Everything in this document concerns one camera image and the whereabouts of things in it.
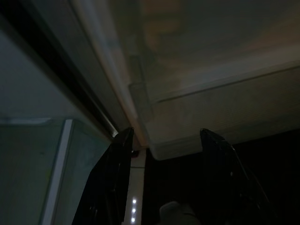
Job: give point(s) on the clear fridge door bin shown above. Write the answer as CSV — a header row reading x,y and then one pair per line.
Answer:
x,y
222,117

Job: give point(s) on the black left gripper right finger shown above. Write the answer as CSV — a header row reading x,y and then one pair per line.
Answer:
x,y
222,182

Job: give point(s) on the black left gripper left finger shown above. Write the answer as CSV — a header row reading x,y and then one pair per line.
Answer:
x,y
110,178

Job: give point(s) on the silver fridge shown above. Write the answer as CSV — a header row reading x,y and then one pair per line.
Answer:
x,y
23,93

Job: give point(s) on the glass fridge shelf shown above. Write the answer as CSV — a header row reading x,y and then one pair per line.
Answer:
x,y
28,164

